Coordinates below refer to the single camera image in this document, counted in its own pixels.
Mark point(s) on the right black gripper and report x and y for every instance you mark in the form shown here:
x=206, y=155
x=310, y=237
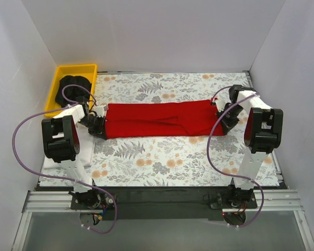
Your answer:
x=227, y=121

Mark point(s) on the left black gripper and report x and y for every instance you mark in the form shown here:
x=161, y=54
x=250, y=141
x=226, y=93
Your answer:
x=97, y=125

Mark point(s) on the red t shirt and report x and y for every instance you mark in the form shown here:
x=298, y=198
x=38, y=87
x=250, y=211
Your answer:
x=190, y=118

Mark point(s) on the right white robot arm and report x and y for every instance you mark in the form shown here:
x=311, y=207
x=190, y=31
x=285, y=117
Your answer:
x=263, y=134

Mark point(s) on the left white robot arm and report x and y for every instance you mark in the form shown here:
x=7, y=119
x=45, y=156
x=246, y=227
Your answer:
x=61, y=144

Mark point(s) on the white folded t shirt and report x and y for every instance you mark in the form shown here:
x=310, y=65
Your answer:
x=87, y=144

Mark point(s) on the black crumpled t shirt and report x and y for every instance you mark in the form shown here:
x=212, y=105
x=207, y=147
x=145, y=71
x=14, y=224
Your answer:
x=73, y=93

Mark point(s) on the yellow plastic bin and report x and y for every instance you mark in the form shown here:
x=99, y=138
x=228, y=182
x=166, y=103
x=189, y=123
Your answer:
x=89, y=71

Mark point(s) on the floral patterned table mat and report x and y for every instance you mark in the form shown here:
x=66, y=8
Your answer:
x=167, y=161

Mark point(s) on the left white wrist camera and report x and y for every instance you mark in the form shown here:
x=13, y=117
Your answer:
x=101, y=110

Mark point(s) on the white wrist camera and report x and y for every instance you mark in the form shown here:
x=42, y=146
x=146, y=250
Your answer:
x=219, y=104
x=101, y=110

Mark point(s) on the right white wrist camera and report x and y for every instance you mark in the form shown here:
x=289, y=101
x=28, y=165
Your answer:
x=219, y=104

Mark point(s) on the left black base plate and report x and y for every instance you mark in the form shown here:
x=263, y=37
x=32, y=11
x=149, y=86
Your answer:
x=91, y=201

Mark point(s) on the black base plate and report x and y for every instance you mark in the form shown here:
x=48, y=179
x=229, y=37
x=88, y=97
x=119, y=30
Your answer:
x=91, y=201
x=223, y=201

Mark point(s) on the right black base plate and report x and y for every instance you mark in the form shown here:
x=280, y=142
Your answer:
x=223, y=201

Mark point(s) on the aluminium frame rail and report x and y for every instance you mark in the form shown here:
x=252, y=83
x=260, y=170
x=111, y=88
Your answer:
x=166, y=198

